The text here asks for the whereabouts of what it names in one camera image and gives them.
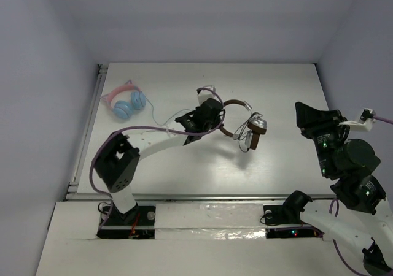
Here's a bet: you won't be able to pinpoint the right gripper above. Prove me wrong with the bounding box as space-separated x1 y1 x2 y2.
295 99 348 176

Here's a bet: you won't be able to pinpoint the brown silver headphones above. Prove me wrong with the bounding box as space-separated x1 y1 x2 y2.
219 99 267 153

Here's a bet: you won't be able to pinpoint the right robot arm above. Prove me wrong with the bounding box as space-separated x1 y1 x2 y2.
280 102 392 275

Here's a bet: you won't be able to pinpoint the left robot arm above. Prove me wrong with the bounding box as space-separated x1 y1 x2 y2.
89 98 225 229

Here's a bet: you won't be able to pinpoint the pink blue cat headphones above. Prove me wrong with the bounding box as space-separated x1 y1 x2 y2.
100 80 147 120

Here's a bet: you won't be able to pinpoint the white foam block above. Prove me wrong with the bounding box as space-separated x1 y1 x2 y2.
154 202 266 240

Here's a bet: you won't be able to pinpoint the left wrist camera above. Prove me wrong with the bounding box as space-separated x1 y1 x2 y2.
196 85 216 105

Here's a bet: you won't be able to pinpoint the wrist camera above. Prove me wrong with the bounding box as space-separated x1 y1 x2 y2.
340 108 376 132
196 85 216 105

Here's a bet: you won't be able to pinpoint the light blue earbuds cable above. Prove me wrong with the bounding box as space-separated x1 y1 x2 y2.
145 98 197 128

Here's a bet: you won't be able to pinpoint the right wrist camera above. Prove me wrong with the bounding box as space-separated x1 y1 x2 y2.
340 108 376 132

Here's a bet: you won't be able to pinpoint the left aluminium rail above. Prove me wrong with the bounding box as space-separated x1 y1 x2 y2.
66 64 109 199

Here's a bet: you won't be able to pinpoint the aluminium rail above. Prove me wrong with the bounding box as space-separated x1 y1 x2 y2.
66 64 109 199
64 193 338 202

